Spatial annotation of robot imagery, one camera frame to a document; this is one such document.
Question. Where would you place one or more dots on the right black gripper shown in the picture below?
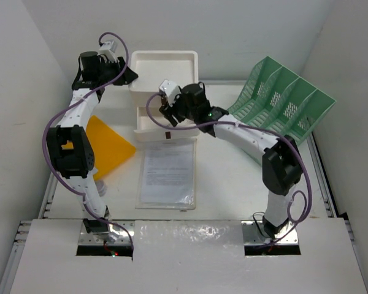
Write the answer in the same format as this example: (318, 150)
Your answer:
(165, 111)

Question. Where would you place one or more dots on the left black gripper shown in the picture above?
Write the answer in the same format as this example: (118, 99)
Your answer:
(129, 78)

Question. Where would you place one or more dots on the white drawer cabinet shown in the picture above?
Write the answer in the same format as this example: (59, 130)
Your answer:
(155, 66)

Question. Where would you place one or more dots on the white drawer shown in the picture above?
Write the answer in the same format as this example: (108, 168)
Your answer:
(147, 130)

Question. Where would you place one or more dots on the yellow plastic folder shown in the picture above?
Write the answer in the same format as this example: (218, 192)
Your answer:
(110, 149)

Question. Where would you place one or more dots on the clear document sleeve with papers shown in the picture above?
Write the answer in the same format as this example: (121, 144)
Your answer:
(168, 175)

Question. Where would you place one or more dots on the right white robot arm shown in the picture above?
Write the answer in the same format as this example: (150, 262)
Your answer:
(281, 170)

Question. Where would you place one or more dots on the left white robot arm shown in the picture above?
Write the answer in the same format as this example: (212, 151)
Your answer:
(67, 146)

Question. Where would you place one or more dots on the green file organizer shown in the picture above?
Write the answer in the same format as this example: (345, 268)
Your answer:
(274, 97)

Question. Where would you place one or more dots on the white foam board cover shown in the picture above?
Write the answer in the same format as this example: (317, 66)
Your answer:
(188, 257)

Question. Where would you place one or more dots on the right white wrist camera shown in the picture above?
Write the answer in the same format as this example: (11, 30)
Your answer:
(170, 90)

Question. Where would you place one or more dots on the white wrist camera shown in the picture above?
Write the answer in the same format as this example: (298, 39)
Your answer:
(108, 49)
(170, 90)

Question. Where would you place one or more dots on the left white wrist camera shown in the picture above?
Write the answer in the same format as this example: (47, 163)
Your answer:
(108, 49)

